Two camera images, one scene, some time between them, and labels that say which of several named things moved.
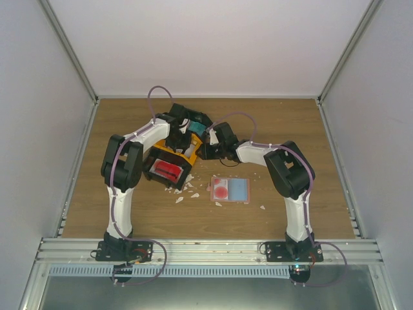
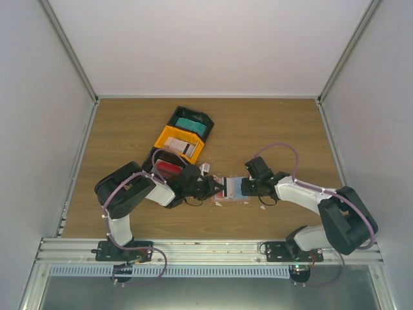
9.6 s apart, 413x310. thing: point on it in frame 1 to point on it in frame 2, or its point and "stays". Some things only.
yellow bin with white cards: (189, 154) stays
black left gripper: (182, 146) to (210, 184)
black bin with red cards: (165, 168) stays
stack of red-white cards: (167, 170) stays
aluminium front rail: (52, 250) stays
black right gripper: (208, 154) to (245, 190)
